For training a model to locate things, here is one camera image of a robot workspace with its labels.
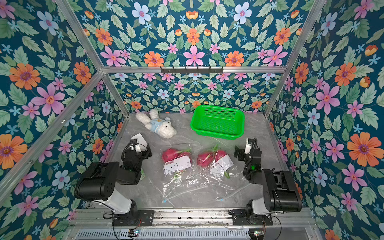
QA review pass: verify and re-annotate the green plastic basket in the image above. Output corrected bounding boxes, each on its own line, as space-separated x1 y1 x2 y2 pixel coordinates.
190 105 245 140

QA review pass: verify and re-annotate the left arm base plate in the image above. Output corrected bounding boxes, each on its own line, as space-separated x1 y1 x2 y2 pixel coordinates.
113 210 155 227

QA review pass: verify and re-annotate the black hook rail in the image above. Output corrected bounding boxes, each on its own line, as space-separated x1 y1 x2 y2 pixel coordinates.
160 67 224 75

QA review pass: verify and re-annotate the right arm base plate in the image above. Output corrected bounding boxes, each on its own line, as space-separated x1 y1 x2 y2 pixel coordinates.
229 209 273 226

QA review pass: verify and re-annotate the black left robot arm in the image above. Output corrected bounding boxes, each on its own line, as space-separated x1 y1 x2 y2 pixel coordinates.
75 139 152 224

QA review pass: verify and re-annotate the pink dragon fruit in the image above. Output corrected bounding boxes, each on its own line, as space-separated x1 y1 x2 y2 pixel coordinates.
162 148 192 172
197 145 228 168

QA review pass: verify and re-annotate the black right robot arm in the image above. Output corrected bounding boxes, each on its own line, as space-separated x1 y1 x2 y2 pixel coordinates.
233 146 303 225

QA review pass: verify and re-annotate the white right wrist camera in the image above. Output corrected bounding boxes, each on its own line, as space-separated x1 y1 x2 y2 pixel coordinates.
245 138 254 154

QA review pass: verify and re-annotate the clear zip-top bag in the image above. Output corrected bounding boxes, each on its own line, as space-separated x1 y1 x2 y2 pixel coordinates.
163 148 208 202
199 146 251 202

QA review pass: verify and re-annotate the white plush bear toy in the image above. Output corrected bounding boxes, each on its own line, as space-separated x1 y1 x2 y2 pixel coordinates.
136 110 177 139

